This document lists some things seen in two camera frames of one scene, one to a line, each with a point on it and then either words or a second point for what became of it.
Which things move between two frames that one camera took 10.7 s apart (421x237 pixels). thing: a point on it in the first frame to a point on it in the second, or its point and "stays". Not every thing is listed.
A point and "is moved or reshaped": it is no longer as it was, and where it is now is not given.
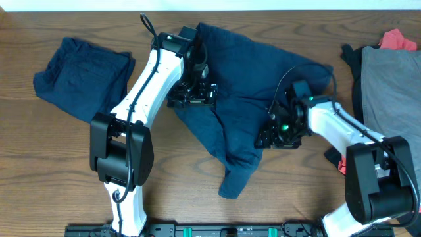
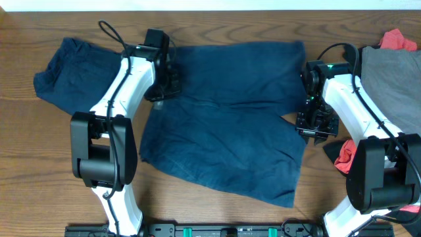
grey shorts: [391, 98] stays
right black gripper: [270, 137] to [305, 131]
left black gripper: [199, 99] to [173, 88]
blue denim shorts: [250, 76] is moved or reshaped
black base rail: [221, 230] stays
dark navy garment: [85, 80] stays
